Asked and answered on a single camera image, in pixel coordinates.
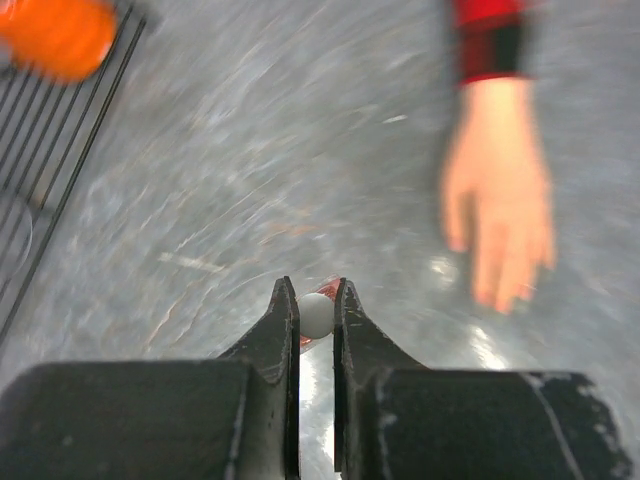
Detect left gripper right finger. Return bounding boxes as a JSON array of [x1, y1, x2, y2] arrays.
[[333, 278, 426, 479]]

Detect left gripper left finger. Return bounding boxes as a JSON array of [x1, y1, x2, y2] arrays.
[[219, 276, 300, 479]]

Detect mannequin hand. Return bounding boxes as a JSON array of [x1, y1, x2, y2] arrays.
[[440, 78, 556, 314]]

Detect clear plastic cup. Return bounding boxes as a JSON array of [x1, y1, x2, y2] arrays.
[[0, 191, 33, 282]]

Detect red plaid shirt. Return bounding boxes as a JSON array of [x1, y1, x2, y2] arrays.
[[451, 0, 531, 87]]

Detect orange cup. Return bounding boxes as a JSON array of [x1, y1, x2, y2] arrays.
[[1, 0, 118, 83]]

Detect black wire rack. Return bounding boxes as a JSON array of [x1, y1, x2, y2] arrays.
[[1, 1, 150, 334]]

